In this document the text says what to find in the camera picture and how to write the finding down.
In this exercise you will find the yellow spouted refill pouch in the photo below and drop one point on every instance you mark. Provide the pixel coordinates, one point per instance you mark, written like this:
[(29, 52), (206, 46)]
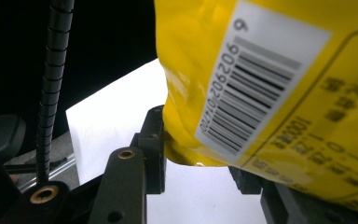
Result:
[(199, 62)]

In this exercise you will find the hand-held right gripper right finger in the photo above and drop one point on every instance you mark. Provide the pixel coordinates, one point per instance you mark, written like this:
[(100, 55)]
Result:
[(245, 182)]

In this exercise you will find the aluminium floor rail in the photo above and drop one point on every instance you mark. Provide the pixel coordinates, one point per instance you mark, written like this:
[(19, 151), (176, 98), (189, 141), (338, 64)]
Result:
[(56, 169)]

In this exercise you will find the white table sheet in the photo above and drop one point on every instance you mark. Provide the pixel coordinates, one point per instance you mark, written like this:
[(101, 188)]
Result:
[(112, 124)]

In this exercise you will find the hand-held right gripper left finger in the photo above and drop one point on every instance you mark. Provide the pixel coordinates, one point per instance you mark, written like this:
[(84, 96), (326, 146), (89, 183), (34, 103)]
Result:
[(152, 149)]

